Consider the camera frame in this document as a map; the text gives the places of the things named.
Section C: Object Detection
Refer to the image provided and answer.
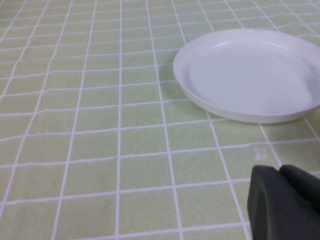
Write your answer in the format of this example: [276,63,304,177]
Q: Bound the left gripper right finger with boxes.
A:
[278,164,320,218]

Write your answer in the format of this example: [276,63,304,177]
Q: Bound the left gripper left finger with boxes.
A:
[246,164,320,240]

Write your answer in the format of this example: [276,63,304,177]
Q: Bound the white round plate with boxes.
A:
[172,28,320,124]

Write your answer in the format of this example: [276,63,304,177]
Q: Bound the green checked tablecloth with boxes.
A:
[0,0,320,240]

